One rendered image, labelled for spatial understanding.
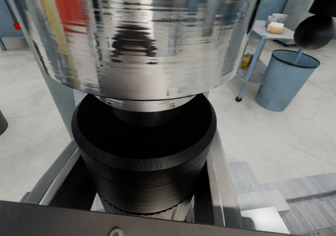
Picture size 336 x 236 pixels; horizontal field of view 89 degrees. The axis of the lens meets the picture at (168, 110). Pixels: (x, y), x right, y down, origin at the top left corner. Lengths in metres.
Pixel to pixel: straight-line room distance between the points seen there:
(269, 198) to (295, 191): 0.19
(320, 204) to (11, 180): 1.79
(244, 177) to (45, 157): 1.64
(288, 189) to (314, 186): 0.07
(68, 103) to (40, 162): 1.30
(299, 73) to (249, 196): 2.00
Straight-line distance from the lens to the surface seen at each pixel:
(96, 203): 0.52
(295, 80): 2.31
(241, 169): 0.42
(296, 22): 5.14
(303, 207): 0.54
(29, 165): 1.83
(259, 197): 0.35
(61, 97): 0.54
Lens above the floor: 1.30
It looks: 40 degrees down
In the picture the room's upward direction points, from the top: 5 degrees clockwise
